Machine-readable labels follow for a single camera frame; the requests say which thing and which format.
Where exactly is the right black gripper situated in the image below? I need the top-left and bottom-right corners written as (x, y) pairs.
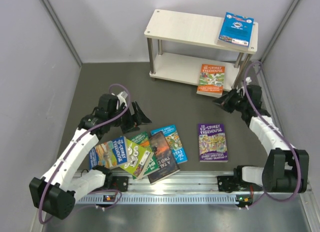
top-left (212, 88), bottom-right (248, 114)

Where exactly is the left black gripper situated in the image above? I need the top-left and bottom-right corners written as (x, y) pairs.
top-left (108, 101), bottom-right (151, 134)

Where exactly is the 78-storey treehouse orange book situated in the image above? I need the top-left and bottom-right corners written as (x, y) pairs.
top-left (196, 64), bottom-right (225, 98)

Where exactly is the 52-storey treehouse purple book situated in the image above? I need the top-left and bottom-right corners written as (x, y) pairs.
top-left (197, 124), bottom-right (229, 162)

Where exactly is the tale of two cities book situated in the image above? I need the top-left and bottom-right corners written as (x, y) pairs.
top-left (148, 131), bottom-right (180, 185)

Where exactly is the blue back-cover book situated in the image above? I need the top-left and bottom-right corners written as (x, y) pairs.
top-left (218, 12), bottom-right (255, 48)

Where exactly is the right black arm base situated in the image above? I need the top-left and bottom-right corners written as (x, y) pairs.
top-left (217, 176), bottom-right (240, 193)

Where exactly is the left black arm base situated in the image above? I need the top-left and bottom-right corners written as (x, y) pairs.
top-left (93, 176), bottom-right (129, 192)

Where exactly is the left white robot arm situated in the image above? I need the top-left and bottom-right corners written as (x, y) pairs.
top-left (29, 91), bottom-right (151, 220)

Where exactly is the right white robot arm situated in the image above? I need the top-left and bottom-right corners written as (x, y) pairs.
top-left (213, 85), bottom-right (309, 193)

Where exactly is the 104-storey treehouse green book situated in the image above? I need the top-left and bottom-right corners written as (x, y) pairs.
top-left (130, 132), bottom-right (160, 179)

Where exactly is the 65-storey treehouse lime book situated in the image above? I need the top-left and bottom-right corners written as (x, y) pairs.
top-left (120, 139), bottom-right (142, 176)

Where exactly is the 91-storey treehouse blue book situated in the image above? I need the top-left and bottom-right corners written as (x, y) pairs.
top-left (88, 136), bottom-right (129, 169)

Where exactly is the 26-storey treehouse blue book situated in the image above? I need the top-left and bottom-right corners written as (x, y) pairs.
top-left (150, 125), bottom-right (188, 164)

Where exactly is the white two-tier wooden shelf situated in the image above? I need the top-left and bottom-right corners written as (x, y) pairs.
top-left (144, 9), bottom-right (259, 91)

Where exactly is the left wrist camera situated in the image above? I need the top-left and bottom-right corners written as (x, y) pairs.
top-left (117, 91), bottom-right (128, 103)

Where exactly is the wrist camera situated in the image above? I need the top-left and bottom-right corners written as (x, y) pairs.
top-left (117, 91), bottom-right (128, 103)
top-left (244, 77), bottom-right (252, 85)

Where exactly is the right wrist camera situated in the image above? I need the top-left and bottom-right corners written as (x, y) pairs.
top-left (244, 77), bottom-right (252, 85)

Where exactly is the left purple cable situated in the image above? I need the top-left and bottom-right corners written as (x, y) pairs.
top-left (37, 83), bottom-right (131, 224)

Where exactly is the aluminium mounting rail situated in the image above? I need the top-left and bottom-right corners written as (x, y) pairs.
top-left (41, 171), bottom-right (313, 205)

